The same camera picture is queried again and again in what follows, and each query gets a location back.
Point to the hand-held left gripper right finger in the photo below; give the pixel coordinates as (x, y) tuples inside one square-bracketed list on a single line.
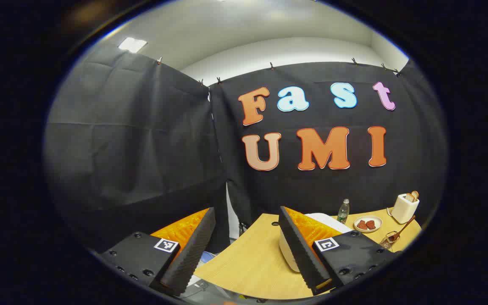
[(301, 254)]

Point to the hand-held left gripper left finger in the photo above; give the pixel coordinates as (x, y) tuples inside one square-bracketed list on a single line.
[(193, 250)]

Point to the white rice cooker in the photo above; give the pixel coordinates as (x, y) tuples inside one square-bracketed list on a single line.
[(333, 221)]

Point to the wooden spoon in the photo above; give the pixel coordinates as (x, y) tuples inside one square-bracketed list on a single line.
[(403, 228)]

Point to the clear water bottle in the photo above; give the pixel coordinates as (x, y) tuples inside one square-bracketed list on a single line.
[(343, 212)]

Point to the red food piece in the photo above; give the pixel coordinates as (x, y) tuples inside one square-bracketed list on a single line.
[(361, 225), (371, 224)]

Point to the white plate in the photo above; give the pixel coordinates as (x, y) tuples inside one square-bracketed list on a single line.
[(367, 231)]

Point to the white toaster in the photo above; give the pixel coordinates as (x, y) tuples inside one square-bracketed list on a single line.
[(403, 210)]

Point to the black backdrop cloth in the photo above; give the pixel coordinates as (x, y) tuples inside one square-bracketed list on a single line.
[(142, 148)]

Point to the toasted bread slice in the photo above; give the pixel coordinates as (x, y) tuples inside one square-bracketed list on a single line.
[(409, 197), (415, 195)]

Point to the ceiling light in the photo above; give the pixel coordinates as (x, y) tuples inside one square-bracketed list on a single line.
[(132, 45)]

